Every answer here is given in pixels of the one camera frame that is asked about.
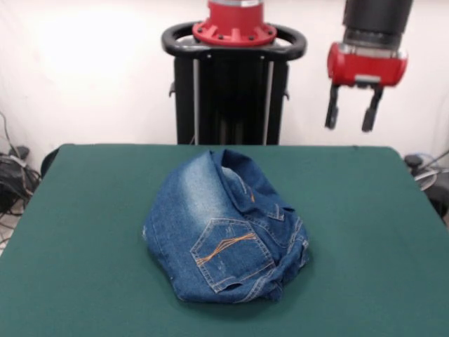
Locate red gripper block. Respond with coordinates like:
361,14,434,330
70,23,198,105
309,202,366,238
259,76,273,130
325,41,409,133

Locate blue denim jeans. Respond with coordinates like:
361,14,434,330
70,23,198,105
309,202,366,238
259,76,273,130
142,149,310,305

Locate black floor equipment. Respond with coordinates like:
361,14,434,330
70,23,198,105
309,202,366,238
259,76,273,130
427,182,449,225

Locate dark green table cloth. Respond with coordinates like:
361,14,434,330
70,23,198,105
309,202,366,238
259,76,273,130
0,143,449,337

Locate tangle of cables with adapter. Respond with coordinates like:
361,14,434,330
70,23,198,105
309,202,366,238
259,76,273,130
403,150,449,192

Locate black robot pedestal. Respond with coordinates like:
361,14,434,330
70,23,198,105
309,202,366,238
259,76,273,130
161,20,308,145

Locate tangle of black cables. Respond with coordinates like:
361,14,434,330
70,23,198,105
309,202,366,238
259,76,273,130
0,112,42,246

